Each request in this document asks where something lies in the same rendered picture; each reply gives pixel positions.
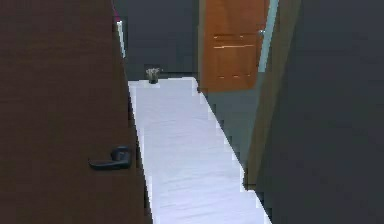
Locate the orange wooden room door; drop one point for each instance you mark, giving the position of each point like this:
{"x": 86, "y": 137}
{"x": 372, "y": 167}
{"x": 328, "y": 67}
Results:
{"x": 231, "y": 46}

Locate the dark brown room door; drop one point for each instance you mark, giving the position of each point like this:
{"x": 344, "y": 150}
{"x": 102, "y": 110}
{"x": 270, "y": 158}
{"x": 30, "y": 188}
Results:
{"x": 60, "y": 100}

